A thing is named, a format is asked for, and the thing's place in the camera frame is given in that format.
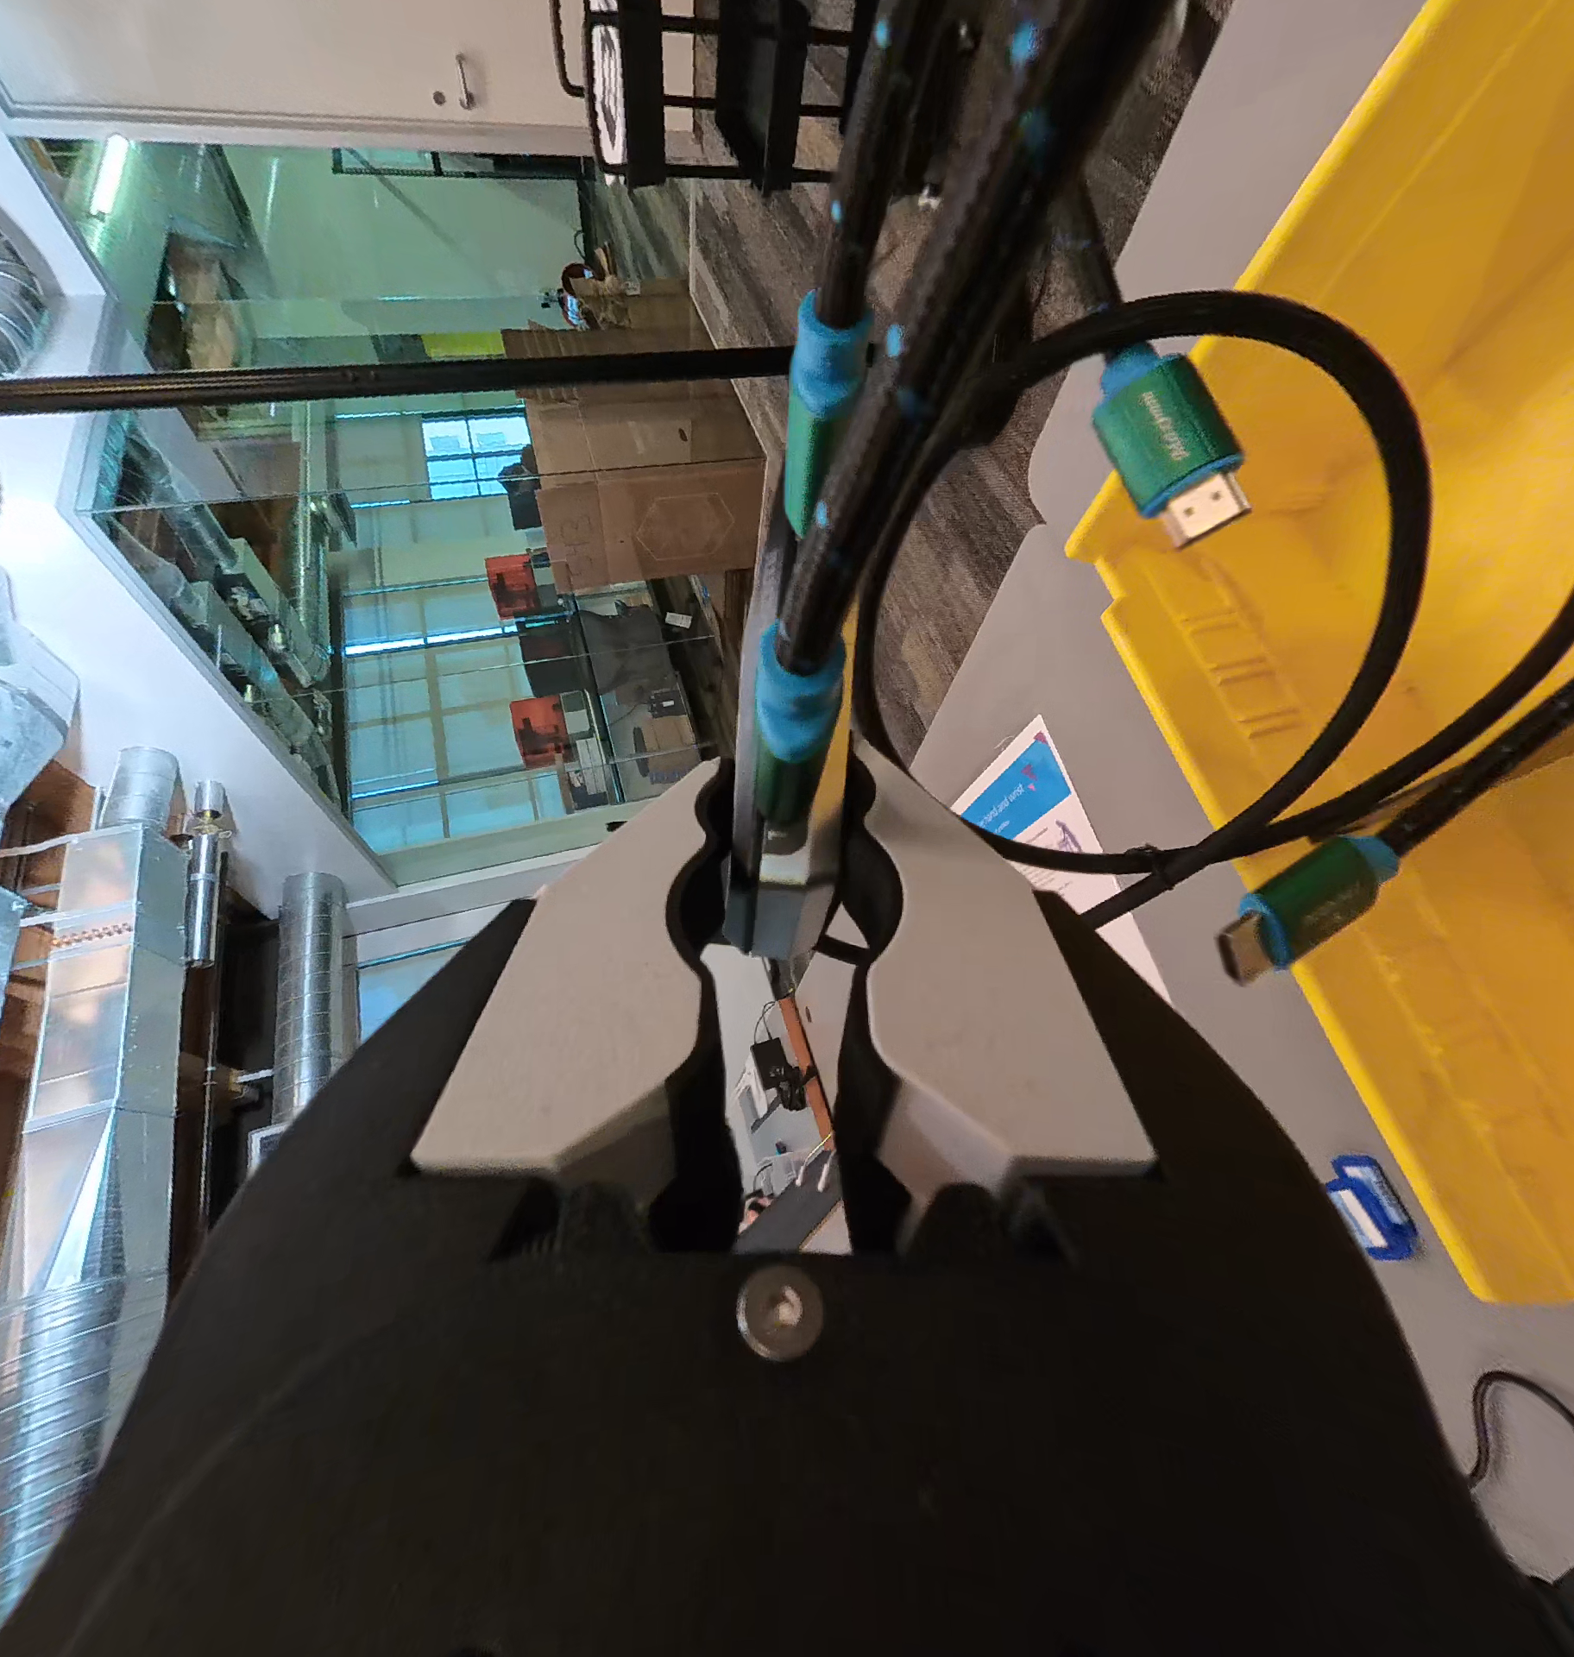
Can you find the stack of cardboard boxes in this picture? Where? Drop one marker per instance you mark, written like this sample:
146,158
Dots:
643,519

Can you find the black HDMI switch box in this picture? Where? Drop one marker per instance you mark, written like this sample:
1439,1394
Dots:
789,907

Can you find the large yellow plastic bin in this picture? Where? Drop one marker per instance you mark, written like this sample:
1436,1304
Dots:
1447,1101

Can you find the printed paper sheet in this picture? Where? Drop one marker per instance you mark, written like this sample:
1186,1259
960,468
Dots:
1033,791

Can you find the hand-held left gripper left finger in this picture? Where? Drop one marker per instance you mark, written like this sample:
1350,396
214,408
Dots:
553,1034

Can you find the black shelf rack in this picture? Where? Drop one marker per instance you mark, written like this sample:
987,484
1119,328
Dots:
632,103

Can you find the silver ventilation duct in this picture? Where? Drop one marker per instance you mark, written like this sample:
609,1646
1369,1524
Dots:
90,1034

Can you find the red machine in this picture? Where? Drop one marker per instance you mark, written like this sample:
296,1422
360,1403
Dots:
512,583
538,726

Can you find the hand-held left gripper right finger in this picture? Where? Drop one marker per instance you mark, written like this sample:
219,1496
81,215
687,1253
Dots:
1020,1034

